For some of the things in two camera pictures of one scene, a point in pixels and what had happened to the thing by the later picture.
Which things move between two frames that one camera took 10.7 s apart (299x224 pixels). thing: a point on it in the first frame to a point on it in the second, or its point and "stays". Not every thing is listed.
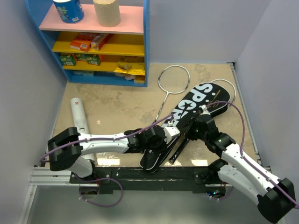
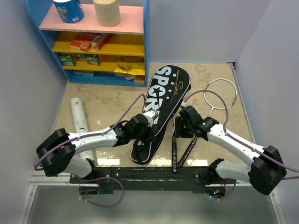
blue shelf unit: (95, 54) stays
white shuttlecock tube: (80, 119) stays
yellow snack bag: (124, 69) stays
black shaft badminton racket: (173, 79) to (174, 151)
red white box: (97, 40) stays
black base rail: (115, 180) stays
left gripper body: (157, 147) to (144, 135)
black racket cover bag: (210, 97) to (167, 89)
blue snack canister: (71, 11) stays
